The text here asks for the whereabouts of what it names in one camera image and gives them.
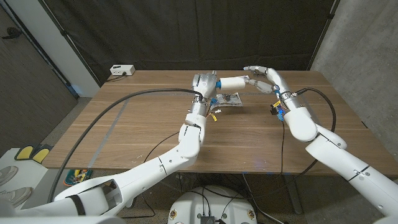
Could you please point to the printed plastic package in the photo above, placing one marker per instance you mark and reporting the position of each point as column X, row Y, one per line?
column 231, row 100

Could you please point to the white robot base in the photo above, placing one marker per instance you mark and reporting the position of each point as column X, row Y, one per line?
column 192, row 205

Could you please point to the grey sneaker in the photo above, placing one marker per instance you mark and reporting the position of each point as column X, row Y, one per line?
column 7, row 174
column 14, row 196

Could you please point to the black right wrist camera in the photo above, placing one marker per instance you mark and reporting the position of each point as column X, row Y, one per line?
column 275, row 110

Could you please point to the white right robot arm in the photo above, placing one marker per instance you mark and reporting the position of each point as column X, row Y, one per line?
column 342, row 161

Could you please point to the white floor platform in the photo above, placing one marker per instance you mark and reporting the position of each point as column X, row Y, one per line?
column 37, row 183

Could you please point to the white power strip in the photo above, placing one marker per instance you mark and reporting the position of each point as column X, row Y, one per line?
column 122, row 70

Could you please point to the grey metal table leg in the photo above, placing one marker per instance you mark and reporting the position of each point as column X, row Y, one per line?
column 293, row 196
column 130, row 203

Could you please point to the black backdrop stand pole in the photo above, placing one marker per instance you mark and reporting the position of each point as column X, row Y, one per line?
column 63, row 31
column 323, row 32

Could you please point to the colourful green orange shoe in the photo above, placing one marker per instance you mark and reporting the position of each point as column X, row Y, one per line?
column 76, row 177

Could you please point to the white robot torso edge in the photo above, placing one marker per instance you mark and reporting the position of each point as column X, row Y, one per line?
column 62, row 220

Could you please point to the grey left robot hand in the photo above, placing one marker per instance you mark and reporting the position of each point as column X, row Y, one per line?
column 205, row 85

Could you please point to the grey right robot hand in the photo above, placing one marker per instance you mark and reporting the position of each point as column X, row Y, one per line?
column 278, row 81

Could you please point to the black fabric backdrop curtain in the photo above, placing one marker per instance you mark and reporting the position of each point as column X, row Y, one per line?
column 217, row 31

